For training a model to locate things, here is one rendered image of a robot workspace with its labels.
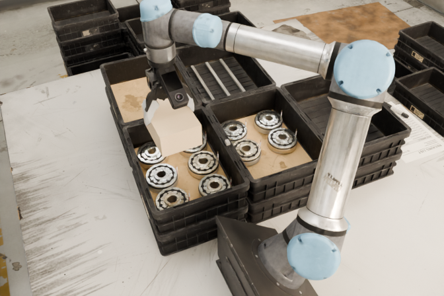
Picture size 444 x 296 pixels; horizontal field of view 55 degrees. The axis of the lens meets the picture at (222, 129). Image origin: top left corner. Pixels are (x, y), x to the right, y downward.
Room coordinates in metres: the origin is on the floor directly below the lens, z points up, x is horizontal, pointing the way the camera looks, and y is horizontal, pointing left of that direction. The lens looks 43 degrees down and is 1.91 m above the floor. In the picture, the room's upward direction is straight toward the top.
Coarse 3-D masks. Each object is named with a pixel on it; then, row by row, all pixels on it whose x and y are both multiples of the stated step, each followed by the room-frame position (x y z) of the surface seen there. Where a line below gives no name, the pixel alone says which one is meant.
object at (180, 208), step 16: (208, 112) 1.15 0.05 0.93; (128, 128) 1.07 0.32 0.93; (128, 144) 0.99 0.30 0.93; (224, 144) 1.00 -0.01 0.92; (144, 176) 0.85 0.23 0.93; (144, 192) 0.81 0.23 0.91; (224, 192) 0.79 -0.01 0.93; (240, 192) 0.81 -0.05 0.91; (176, 208) 0.74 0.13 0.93; (192, 208) 0.75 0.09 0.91
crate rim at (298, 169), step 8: (272, 88) 1.29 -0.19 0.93; (280, 88) 1.29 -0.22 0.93; (240, 96) 1.23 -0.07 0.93; (248, 96) 1.24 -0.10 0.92; (208, 104) 1.19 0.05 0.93; (216, 104) 1.19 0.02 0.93; (296, 112) 1.15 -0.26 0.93; (216, 120) 1.11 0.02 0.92; (304, 120) 1.10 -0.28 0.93; (312, 128) 1.06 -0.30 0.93; (224, 136) 1.03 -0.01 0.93; (320, 136) 1.02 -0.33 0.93; (232, 144) 0.99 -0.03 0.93; (240, 160) 0.92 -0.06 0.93; (288, 168) 0.88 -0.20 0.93; (296, 168) 0.88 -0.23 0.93; (304, 168) 0.89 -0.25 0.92; (312, 168) 0.90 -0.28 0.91; (248, 176) 0.85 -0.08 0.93; (264, 176) 0.85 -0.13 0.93; (272, 176) 0.85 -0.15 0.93; (280, 176) 0.86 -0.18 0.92; (288, 176) 0.87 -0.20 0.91; (256, 184) 0.83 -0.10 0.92; (264, 184) 0.84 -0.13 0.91
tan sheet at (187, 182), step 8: (208, 144) 1.09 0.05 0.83; (136, 152) 1.05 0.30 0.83; (168, 160) 1.01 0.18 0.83; (176, 160) 1.01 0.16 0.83; (184, 160) 1.01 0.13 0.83; (144, 168) 0.97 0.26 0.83; (184, 168) 0.97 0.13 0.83; (184, 176) 0.94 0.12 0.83; (192, 176) 0.94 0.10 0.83; (184, 184) 0.90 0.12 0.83; (192, 184) 0.90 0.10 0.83; (152, 192) 0.87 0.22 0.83; (192, 192) 0.87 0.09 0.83
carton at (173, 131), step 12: (168, 108) 0.94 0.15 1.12; (180, 108) 0.94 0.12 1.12; (156, 120) 0.89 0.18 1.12; (168, 120) 0.89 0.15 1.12; (180, 120) 0.89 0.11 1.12; (192, 120) 0.89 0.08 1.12; (156, 132) 0.85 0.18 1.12; (168, 132) 0.84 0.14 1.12; (180, 132) 0.85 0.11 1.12; (192, 132) 0.86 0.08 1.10; (156, 144) 0.87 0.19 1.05; (168, 144) 0.83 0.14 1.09; (180, 144) 0.85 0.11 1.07; (192, 144) 0.86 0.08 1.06
